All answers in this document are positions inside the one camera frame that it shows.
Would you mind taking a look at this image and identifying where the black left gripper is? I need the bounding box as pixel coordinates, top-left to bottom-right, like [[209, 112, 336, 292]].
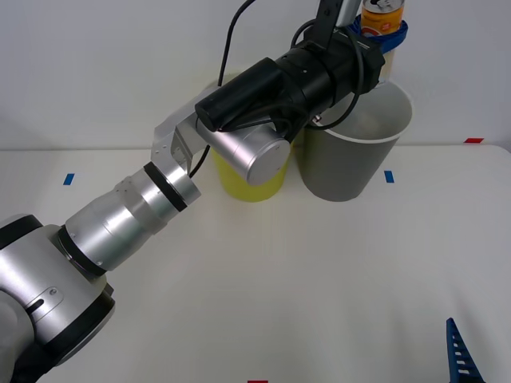
[[327, 19, 410, 101]]

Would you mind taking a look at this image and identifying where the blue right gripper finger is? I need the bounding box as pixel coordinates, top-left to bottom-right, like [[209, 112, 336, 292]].
[[446, 318, 486, 383]]

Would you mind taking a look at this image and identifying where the orange drink can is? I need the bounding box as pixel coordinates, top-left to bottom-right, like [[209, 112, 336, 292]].
[[360, 0, 405, 85]]

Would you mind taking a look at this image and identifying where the grey plastic waste bin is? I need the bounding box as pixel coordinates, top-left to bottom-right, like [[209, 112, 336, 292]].
[[297, 81, 414, 204]]

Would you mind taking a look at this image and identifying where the yellow-green plastic waste bin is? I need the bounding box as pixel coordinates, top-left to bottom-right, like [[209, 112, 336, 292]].
[[205, 81, 296, 204]]

